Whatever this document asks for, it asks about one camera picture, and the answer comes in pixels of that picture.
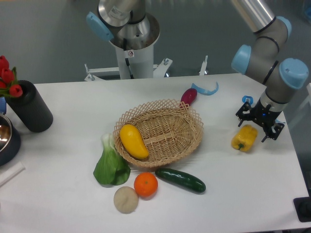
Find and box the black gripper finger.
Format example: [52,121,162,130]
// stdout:
[261,122,285,142]
[236,101,253,127]

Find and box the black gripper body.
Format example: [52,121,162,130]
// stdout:
[250,98,283,127]

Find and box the yellow bell pepper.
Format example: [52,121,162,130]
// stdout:
[231,125,258,152]

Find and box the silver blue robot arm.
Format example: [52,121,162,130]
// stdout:
[86,0,309,140]

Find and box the blue tag with label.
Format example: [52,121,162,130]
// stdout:
[242,96,254,105]

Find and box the blue curved plastic strip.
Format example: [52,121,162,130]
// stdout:
[191,82,219,96]

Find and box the purple eggplant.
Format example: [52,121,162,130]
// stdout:
[179,88,197,108]

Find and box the woven wicker basket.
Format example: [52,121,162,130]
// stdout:
[113,99,204,168]

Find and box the black device at edge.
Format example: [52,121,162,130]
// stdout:
[293,197,311,222]

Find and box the dark green cucumber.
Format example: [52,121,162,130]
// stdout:
[155,168,206,194]

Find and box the yellow mango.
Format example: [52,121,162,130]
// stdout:
[120,124,149,159]

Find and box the orange tangerine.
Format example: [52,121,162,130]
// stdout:
[134,172,158,198]

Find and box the green bok choy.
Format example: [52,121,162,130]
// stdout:
[93,133,131,185]

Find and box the beige steamed bun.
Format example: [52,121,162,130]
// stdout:
[113,186,139,214]

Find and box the black cylindrical vase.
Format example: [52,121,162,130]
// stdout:
[5,80,53,133]

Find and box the red tulip bouquet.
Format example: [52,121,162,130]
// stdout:
[0,55,23,98]

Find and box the dark metal bowl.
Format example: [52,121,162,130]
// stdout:
[0,114,21,166]

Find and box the blue object at left edge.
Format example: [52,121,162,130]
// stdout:
[0,97,7,115]

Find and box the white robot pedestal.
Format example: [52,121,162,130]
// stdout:
[108,31,161,80]

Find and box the white metal frame bracket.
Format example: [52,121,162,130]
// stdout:
[84,55,209,82]

